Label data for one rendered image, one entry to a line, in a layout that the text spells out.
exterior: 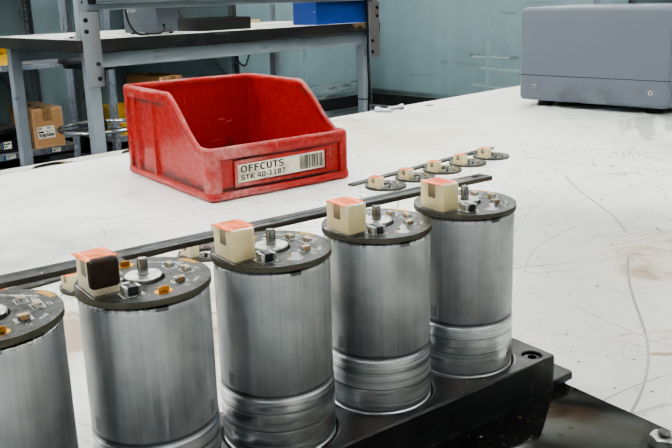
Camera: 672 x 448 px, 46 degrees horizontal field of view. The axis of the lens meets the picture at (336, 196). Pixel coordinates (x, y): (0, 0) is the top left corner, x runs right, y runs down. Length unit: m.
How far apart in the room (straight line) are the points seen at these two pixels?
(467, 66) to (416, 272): 5.75
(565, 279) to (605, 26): 0.48
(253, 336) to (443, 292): 0.05
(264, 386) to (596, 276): 0.20
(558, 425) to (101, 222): 0.29
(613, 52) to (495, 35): 5.00
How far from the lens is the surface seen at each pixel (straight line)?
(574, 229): 0.40
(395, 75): 6.37
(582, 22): 0.79
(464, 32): 5.92
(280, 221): 0.18
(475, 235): 0.19
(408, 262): 0.17
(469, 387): 0.20
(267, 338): 0.16
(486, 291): 0.19
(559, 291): 0.32
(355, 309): 0.18
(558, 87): 0.81
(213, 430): 0.16
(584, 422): 0.21
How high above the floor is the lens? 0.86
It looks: 14 degrees down
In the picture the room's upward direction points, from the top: 2 degrees counter-clockwise
